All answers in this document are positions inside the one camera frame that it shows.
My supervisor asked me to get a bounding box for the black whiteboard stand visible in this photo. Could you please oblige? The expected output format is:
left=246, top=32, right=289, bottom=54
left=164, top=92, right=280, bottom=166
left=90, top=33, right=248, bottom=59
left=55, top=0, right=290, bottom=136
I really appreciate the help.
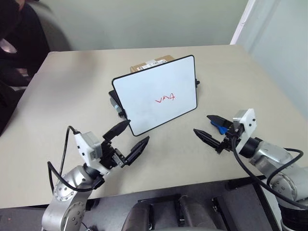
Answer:
left=108, top=78, right=201, bottom=119

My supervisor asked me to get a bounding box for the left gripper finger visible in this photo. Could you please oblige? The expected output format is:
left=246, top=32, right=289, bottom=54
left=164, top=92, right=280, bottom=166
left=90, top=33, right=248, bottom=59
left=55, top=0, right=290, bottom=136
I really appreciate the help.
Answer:
left=103, top=120, right=131, bottom=142
left=125, top=136, right=150, bottom=167

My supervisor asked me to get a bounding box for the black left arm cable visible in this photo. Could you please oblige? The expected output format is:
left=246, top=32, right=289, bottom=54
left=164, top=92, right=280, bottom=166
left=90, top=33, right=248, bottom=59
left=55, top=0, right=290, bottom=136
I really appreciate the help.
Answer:
left=47, top=125, right=105, bottom=193

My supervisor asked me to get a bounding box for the black frame under table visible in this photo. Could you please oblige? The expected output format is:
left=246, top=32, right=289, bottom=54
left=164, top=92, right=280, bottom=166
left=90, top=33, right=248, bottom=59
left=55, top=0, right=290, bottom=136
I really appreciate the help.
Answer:
left=137, top=193, right=241, bottom=231

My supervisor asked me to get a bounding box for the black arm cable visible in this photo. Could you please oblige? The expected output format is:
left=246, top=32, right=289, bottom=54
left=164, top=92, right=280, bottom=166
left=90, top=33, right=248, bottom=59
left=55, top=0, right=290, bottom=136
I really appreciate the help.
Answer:
left=230, top=133, right=308, bottom=210
left=47, top=125, right=105, bottom=193

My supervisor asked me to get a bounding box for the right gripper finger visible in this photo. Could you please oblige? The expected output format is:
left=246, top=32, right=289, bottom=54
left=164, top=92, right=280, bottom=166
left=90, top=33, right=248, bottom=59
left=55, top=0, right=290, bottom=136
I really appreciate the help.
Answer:
left=206, top=115, right=233, bottom=128
left=193, top=128, right=222, bottom=152

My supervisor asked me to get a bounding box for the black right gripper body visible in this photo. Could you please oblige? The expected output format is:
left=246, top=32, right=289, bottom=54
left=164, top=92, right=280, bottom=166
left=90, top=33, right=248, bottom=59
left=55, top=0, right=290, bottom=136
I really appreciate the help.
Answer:
left=215, top=123, right=242, bottom=155

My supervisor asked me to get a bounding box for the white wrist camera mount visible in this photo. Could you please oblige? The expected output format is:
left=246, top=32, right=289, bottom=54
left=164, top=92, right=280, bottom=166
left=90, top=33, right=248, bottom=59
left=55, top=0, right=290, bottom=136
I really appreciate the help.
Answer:
left=74, top=131, right=109, bottom=176
left=231, top=108, right=256, bottom=155

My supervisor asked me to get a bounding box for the person in dark clothes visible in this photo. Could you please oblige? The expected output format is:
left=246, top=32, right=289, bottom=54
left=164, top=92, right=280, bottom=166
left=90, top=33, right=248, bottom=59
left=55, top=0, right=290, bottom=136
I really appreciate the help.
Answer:
left=0, top=0, right=51, bottom=137

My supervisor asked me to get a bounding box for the brown cardboard box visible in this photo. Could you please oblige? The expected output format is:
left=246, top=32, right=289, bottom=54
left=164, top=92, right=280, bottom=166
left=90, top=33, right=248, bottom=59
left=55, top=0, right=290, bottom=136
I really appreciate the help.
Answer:
left=129, top=55, right=176, bottom=74

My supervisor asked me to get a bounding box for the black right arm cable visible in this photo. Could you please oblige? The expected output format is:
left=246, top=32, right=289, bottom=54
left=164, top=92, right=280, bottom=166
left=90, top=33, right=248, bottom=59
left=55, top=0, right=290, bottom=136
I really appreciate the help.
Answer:
left=230, top=133, right=308, bottom=210

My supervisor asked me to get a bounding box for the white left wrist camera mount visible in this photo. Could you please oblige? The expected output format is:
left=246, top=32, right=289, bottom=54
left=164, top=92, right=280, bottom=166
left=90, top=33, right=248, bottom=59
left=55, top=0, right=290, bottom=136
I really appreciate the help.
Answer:
left=74, top=131, right=109, bottom=176

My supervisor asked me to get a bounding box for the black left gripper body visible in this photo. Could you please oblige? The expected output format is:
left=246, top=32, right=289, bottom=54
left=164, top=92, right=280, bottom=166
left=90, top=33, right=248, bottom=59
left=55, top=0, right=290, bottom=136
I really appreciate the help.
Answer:
left=98, top=141, right=128, bottom=170

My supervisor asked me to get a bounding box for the dark rounded shape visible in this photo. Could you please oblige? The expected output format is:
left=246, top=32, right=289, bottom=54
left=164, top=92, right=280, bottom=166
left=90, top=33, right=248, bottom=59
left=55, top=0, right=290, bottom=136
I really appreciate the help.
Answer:
left=122, top=201, right=154, bottom=231
left=178, top=195, right=218, bottom=231

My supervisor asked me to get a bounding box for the black-framed whiteboard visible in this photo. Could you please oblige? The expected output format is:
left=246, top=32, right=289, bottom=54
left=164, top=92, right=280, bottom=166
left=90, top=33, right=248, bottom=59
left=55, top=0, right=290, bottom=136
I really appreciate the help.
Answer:
left=111, top=54, right=198, bottom=137

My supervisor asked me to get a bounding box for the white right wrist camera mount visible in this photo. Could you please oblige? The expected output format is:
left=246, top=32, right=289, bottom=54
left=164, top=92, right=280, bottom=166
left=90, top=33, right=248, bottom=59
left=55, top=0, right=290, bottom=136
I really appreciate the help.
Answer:
left=231, top=108, right=256, bottom=155

